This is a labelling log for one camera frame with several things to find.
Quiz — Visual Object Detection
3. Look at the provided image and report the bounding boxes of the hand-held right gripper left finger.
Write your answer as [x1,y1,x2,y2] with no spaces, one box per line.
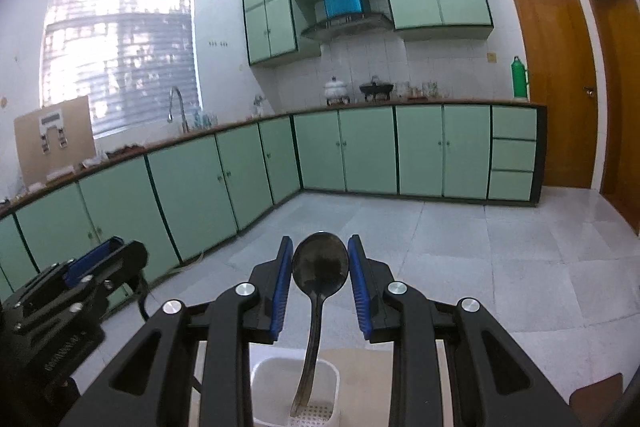
[60,234,296,427]

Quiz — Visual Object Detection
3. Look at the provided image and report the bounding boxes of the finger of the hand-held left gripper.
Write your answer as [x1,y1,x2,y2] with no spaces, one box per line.
[5,237,127,308]
[12,242,149,334]

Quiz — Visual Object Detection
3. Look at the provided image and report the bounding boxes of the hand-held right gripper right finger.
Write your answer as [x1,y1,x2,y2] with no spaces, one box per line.
[347,234,584,427]

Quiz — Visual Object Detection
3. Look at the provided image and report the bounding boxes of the dark metal spoon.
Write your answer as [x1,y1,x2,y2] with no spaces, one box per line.
[291,231,350,419]

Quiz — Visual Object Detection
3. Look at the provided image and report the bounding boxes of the white plastic utensil holder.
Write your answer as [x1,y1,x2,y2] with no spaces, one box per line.
[250,357,342,427]

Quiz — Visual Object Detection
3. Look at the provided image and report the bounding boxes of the cardboard box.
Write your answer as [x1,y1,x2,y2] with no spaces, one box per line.
[13,95,97,188]

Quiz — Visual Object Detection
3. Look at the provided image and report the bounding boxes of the green base kitchen cabinets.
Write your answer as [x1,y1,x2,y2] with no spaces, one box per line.
[0,103,547,308]

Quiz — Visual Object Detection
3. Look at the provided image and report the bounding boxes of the metal kitchen faucet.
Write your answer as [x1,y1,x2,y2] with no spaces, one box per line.
[166,86,190,135]

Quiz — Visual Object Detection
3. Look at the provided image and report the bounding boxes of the small glass bottles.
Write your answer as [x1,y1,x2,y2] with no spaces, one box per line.
[192,109,219,130]

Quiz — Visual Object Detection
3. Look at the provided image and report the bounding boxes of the black cooking pot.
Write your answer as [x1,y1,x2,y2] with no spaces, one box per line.
[359,77,396,102]

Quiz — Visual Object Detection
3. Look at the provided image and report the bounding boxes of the silver cooking pot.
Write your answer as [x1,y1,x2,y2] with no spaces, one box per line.
[323,77,348,106]

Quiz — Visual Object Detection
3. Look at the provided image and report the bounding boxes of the row of glass jars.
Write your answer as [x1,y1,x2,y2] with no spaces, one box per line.
[395,80,449,100]

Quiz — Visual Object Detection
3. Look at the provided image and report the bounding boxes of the window blinds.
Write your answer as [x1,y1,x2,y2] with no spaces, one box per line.
[40,0,201,140]

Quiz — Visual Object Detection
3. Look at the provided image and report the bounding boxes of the range hood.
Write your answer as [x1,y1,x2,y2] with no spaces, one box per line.
[300,12,395,42]

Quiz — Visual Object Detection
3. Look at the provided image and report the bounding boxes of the green thermos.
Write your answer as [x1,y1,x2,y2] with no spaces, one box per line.
[510,56,529,102]

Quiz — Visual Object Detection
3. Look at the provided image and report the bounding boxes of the brown wooden door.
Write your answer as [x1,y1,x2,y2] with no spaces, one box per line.
[506,0,598,190]
[586,0,640,238]

